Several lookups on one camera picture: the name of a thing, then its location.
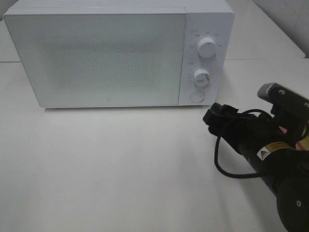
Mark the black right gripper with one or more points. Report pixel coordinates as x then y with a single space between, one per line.
223 120

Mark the round white door button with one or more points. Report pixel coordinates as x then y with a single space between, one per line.
197 96

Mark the white microwave door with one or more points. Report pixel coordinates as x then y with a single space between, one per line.
100 56

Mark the pink round plate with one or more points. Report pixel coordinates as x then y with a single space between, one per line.
300 136

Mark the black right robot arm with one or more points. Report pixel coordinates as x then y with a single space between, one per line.
271 153

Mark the lower white timer knob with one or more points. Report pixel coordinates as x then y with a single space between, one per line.
201 77

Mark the upper white power knob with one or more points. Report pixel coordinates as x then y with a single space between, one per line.
207 46

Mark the white microwave oven body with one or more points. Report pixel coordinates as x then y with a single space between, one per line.
203 17

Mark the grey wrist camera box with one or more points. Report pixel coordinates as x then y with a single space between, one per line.
289 108

